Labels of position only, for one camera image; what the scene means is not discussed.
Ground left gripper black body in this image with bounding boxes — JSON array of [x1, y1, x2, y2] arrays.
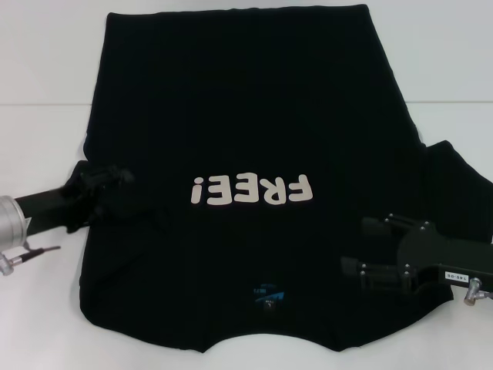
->
[[15, 171, 102, 234]]

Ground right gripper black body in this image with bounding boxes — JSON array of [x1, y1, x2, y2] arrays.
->
[[396, 227, 493, 296]]

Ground black shirt with FREE print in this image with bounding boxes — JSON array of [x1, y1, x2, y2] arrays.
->
[[65, 2, 493, 354]]

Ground right arm silver cable connector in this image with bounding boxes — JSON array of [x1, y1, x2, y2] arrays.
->
[[464, 277, 493, 308]]

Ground left arm cable with connector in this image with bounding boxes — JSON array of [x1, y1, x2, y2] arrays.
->
[[0, 245, 62, 277]]

